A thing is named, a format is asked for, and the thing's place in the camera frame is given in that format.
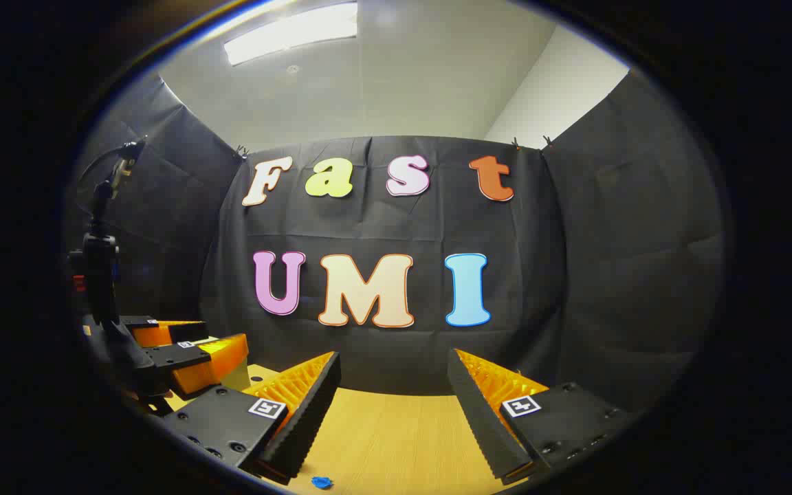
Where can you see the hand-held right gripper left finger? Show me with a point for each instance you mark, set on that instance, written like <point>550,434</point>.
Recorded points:
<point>306,419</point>

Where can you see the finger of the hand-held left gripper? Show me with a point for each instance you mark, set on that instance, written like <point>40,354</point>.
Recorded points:
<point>176,355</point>
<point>186,332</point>

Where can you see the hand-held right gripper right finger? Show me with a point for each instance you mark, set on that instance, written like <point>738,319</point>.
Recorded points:
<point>482,426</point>

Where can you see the pale green desktop garbage bin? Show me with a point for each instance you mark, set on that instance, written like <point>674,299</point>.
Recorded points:
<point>236,377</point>

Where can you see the blue paper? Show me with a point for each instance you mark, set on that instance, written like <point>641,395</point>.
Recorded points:
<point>322,482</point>

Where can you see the wooden desktop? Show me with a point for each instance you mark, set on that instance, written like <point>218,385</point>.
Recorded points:
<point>396,440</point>

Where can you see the black backdrop cloth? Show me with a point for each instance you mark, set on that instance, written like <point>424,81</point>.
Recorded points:
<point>368,227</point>

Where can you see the ceiling light panel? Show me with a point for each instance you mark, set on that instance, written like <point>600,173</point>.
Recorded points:
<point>293,31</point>

